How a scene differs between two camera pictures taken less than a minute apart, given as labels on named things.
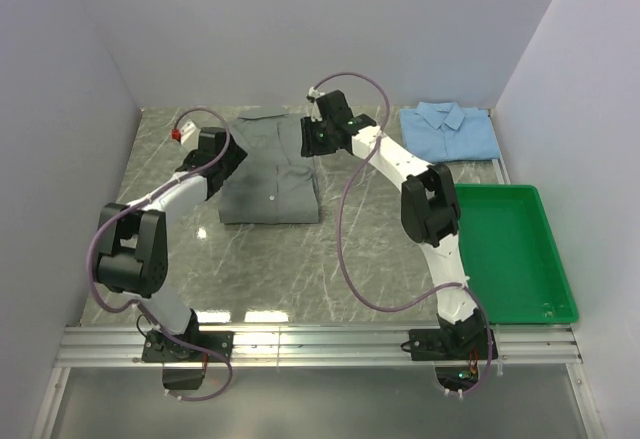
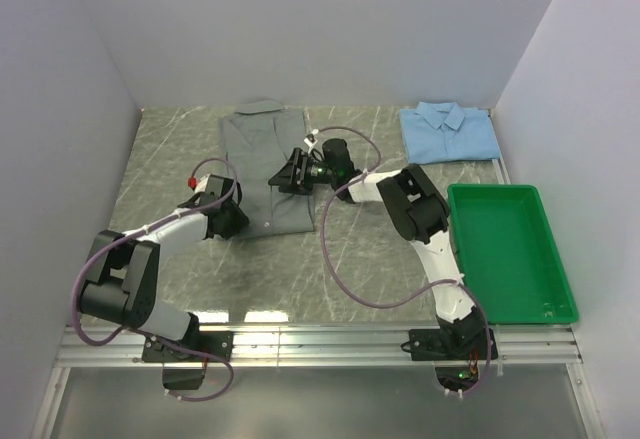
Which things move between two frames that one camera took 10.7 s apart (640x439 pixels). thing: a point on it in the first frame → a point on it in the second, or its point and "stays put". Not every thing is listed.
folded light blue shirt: x=446 y=131 stays put
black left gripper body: x=233 y=158 → x=235 y=220
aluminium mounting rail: x=122 y=347 stays put
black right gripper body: x=317 y=137 → x=312 y=172
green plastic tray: x=511 y=255 stays put
